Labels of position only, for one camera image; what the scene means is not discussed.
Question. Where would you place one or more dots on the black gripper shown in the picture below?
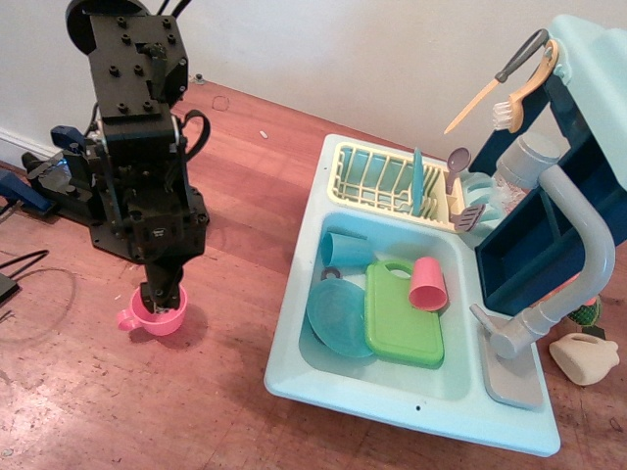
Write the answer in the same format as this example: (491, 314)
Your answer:
(167, 230)

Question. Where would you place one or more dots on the pink cup with handle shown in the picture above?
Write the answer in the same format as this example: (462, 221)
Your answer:
(137, 316)

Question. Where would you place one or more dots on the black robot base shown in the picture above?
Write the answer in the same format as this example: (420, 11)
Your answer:
(75, 185)

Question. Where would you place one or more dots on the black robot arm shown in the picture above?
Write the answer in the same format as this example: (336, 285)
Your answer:
(139, 150)

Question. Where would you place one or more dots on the teal plate in sink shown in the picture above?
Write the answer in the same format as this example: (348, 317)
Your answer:
(335, 310)

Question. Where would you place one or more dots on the blue tumbler cup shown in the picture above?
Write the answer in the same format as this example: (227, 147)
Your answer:
(339, 250)

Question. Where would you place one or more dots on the light blue toy sink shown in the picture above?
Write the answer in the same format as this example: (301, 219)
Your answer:
(449, 401)

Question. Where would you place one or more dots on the pink tumbler cup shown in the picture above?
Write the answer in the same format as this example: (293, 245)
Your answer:
(427, 285)

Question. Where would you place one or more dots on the blue clamp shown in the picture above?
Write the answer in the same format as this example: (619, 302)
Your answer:
(16, 191)

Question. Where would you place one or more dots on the yellow dish rack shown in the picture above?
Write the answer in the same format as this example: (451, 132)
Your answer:
(381, 182)

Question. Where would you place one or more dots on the green cutting board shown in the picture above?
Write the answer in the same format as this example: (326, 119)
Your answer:
(395, 329)

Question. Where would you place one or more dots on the teal plate in rack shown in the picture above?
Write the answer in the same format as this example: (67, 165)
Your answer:
(417, 182)

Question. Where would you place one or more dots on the purple spoon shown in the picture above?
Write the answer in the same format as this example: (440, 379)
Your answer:
(458, 160)

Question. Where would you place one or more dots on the light blue stacked plates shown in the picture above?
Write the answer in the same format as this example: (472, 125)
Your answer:
(479, 188)

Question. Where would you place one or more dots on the dark blue shelf unit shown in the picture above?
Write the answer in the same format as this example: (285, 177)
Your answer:
(535, 248)

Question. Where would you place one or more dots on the tan dish brush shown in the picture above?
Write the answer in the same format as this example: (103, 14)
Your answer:
(509, 115)

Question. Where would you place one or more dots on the grey toy faucet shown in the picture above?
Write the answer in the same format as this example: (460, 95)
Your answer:
(531, 162)

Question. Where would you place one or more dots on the green toy vegetable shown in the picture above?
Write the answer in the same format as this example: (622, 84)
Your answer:
(587, 317)

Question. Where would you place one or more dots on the beige toy jug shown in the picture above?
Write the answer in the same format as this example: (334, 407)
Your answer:
(583, 358)

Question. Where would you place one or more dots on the toy knife grey handle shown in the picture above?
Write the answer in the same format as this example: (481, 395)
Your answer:
(495, 83)

